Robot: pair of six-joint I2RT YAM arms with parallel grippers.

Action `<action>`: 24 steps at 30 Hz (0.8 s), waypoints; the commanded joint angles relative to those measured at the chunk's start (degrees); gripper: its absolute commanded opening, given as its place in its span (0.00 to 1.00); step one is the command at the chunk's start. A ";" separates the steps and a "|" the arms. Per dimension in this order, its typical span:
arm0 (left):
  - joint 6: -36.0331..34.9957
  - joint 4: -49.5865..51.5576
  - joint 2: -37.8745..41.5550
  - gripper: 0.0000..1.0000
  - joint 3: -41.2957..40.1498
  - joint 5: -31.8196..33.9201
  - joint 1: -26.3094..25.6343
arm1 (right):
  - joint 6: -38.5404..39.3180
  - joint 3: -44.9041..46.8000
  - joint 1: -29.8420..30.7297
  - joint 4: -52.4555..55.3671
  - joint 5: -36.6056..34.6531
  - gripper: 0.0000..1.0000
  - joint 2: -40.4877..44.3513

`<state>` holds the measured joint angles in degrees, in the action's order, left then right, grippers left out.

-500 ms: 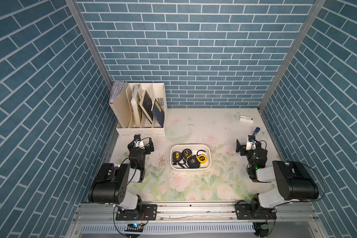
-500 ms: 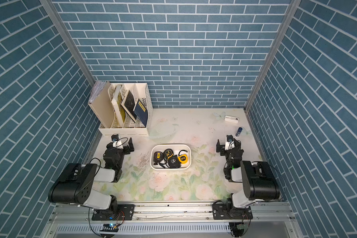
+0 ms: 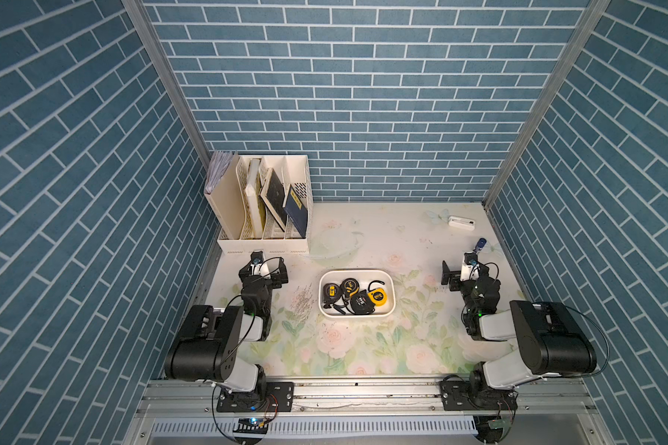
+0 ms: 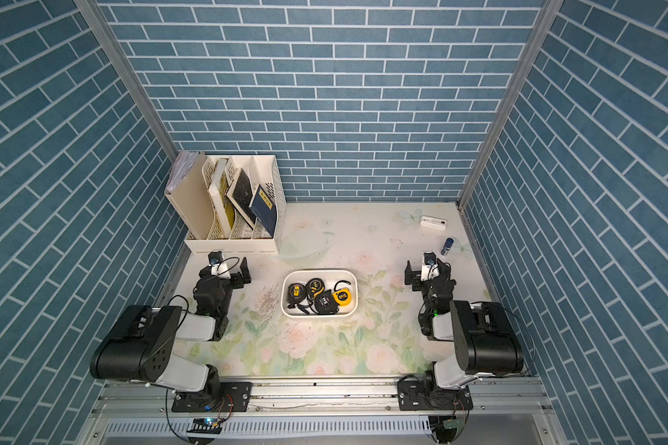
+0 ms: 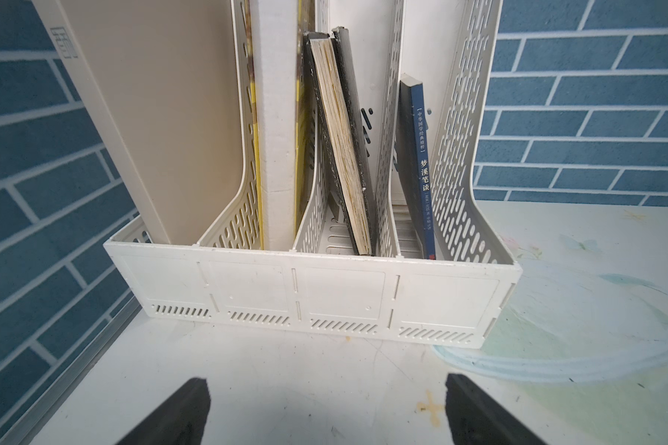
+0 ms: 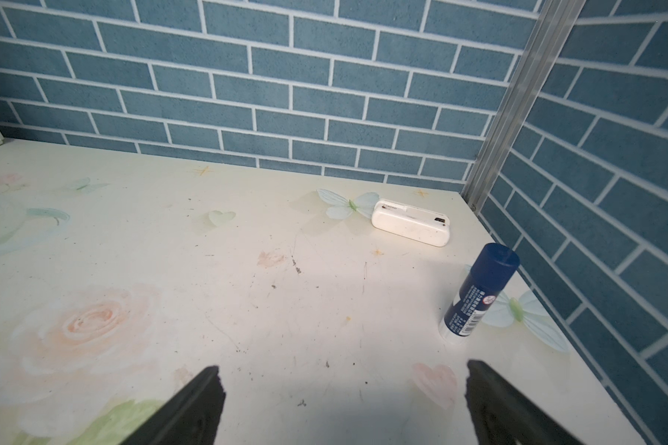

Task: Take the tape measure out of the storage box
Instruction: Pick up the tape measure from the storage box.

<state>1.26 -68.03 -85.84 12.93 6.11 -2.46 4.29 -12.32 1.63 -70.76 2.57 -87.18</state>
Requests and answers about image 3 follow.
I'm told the black tape measure yellow centre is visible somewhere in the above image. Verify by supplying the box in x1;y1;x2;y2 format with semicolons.
341;277;360;301

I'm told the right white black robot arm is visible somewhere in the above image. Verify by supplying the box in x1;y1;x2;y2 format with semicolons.
441;252;597;405

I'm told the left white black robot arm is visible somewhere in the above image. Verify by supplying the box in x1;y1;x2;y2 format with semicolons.
164;251;289;405

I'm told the white rectangular remote box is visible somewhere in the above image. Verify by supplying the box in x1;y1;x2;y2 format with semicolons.
448;215;475;231

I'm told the white oval storage box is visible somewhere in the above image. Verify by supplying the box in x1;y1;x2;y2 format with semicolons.
318;269;396;319

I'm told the small blue bottle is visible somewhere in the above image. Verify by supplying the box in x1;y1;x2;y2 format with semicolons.
474;238;487;253

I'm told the floral table mat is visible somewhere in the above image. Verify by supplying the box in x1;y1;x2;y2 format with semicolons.
205;203;523;378

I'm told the cream file organizer rack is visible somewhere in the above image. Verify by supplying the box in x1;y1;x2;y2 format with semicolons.
204;151;314;254

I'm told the dark blue booklet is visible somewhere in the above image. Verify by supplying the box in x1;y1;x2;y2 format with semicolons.
283;185;308;238

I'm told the white book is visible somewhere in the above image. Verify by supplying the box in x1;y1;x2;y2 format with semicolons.
244;159;266;238

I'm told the black cover book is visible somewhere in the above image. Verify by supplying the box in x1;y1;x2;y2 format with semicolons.
260;168;288;231

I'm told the green circuit board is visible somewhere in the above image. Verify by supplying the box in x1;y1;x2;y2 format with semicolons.
233;418;269;436

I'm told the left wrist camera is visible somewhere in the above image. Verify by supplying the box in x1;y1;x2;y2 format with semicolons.
250;251;270;276

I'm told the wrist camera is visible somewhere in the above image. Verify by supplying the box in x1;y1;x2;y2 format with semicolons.
460;252;479;282
250;251;270;276

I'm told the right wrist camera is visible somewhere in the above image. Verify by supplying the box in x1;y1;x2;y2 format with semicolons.
460;252;479;282

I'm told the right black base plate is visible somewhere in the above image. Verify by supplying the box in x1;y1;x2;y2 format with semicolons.
440;380;518;412

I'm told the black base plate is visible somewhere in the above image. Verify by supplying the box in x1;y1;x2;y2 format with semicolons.
215;381;295;413
440;380;518;412

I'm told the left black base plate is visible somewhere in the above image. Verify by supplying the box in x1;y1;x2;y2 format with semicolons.
215;381;295;413

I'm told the aluminium rail frame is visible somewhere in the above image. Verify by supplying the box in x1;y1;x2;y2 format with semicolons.
124;376;612;444

